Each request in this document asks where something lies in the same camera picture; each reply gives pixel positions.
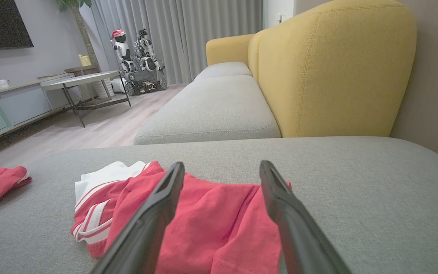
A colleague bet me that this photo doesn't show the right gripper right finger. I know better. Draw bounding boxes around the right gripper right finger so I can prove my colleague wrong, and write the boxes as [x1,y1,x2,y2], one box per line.
[259,160,352,274]

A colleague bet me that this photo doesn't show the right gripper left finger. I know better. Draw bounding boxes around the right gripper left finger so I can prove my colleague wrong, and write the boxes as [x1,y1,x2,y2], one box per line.
[90,162,186,274]

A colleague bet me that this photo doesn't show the red jersey with white sleeves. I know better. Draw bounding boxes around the red jersey with white sleeves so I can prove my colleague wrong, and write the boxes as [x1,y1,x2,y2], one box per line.
[71,161,292,274]

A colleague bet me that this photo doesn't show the large grey sofa chaise seat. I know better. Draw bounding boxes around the large grey sofa chaise seat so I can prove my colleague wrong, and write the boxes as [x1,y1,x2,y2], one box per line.
[0,136,438,274]

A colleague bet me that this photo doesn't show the grey sofa seat cushion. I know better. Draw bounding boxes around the grey sofa seat cushion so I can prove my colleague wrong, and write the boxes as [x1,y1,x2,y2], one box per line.
[133,75,281,145]
[194,62,253,81]

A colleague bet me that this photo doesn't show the white ribbed pot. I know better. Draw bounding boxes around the white ribbed pot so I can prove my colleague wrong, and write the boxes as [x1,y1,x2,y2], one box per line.
[92,79,115,99]

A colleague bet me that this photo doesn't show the wheeled rover base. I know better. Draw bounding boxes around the wheeled rover base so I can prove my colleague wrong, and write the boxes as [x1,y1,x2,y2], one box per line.
[124,70,167,96]

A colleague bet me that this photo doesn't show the grey coffee table metal legs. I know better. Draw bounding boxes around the grey coffee table metal legs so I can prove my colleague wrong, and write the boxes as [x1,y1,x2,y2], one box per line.
[40,70,132,128]

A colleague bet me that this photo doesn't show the yellow sofa backrest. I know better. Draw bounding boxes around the yellow sofa backrest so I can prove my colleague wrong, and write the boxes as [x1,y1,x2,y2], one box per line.
[248,30,266,81]
[258,0,417,138]

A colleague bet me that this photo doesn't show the small wooden side table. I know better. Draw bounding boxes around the small wooden side table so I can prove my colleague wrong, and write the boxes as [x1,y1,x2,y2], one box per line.
[64,65,114,101]

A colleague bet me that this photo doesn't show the long low tv cabinet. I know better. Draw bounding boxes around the long low tv cabinet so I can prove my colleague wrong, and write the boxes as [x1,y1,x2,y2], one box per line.
[0,72,86,150]

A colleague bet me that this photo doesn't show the white black toy robot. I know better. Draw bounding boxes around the white black toy robot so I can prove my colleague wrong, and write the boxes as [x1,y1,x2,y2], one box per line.
[134,28,165,73]

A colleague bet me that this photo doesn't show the toy robot with santa hat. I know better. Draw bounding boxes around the toy robot with santa hat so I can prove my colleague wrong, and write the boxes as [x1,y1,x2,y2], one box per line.
[111,29,134,73]

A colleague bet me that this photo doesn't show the indoor tree trunk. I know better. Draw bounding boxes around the indoor tree trunk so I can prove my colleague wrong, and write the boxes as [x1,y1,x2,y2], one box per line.
[57,0,100,69]

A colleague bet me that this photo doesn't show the grey pleated curtain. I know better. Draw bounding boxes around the grey pleated curtain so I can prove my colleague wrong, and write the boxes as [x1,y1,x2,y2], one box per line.
[80,0,264,85]

